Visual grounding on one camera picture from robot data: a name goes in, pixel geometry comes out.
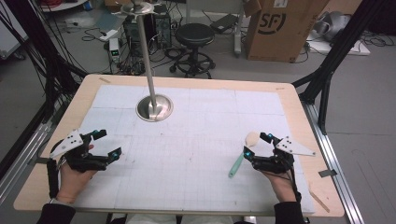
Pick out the white device with green display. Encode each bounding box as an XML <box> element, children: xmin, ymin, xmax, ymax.
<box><xmin>108</xmin><ymin>37</ymin><xmax>121</xmax><ymax>63</ymax></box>

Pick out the person's left hand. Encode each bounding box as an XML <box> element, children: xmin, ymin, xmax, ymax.
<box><xmin>55</xmin><ymin>144</ymin><xmax>98</xmax><ymax>204</ymax></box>

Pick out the aluminium rail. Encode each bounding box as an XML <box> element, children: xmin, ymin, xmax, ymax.
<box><xmin>0</xmin><ymin>101</ymin><xmax>62</xmax><ymax>204</ymax></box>
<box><xmin>299</xmin><ymin>101</ymin><xmax>366</xmax><ymax>224</ymax></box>

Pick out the black metal frame with cables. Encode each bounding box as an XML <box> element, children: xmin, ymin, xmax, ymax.
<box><xmin>0</xmin><ymin>0</ymin><xmax>90</xmax><ymax>125</ymax></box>

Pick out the black computer tower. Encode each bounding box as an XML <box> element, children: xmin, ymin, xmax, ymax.
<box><xmin>123</xmin><ymin>12</ymin><xmax>173</xmax><ymax>59</ymax></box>

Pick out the white grid mat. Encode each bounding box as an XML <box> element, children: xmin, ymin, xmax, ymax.
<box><xmin>72</xmin><ymin>84</ymin><xmax>316</xmax><ymax>215</ymax></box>

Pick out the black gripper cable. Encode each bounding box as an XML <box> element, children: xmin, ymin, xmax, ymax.
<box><xmin>288</xmin><ymin>166</ymin><xmax>303</xmax><ymax>203</ymax></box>

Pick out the brown cardboard box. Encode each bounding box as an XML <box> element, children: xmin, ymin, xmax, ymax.
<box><xmin>243</xmin><ymin>0</ymin><xmax>332</xmax><ymax>63</ymax></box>

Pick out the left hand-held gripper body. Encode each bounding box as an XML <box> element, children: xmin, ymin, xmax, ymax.
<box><xmin>49</xmin><ymin>129</ymin><xmax>110</xmax><ymax>174</ymax></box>

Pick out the metal stand with round base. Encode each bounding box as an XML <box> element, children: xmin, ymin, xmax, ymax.
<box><xmin>120</xmin><ymin>0</ymin><xmax>175</xmax><ymax>123</ymax></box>

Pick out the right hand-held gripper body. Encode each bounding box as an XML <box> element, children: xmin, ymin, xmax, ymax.
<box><xmin>250</xmin><ymin>135</ymin><xmax>317</xmax><ymax>175</ymax></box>

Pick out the grey rounded shell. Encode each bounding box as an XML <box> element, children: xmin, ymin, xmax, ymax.
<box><xmin>312</xmin><ymin>10</ymin><xmax>352</xmax><ymax>42</ymax></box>

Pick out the person's right hand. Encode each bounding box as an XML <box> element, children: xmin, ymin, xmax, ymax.
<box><xmin>261</xmin><ymin>169</ymin><xmax>298</xmax><ymax>204</ymax></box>

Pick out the white power strip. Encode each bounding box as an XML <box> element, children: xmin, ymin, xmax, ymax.
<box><xmin>98</xmin><ymin>28</ymin><xmax>120</xmax><ymax>42</ymax></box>

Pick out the spoon with green handle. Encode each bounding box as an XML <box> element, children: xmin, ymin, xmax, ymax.
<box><xmin>228</xmin><ymin>131</ymin><xmax>261</xmax><ymax>179</ymax></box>

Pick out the black round stool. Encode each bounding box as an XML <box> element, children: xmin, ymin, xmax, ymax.
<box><xmin>169</xmin><ymin>22</ymin><xmax>217</xmax><ymax>79</ymax></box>

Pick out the black flat case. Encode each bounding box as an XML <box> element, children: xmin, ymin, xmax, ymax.
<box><xmin>209</xmin><ymin>13</ymin><xmax>240</xmax><ymax>35</ymax></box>

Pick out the black wrist strap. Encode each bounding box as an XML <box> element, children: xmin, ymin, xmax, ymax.
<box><xmin>46</xmin><ymin>158</ymin><xmax>61</xmax><ymax>200</ymax></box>

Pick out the white floor board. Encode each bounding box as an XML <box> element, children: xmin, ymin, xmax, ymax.
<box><xmin>305</xmin><ymin>30</ymin><xmax>372</xmax><ymax>57</ymax></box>

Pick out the white round table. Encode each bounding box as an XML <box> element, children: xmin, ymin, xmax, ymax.
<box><xmin>39</xmin><ymin>0</ymin><xmax>90</xmax><ymax>13</ymax></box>

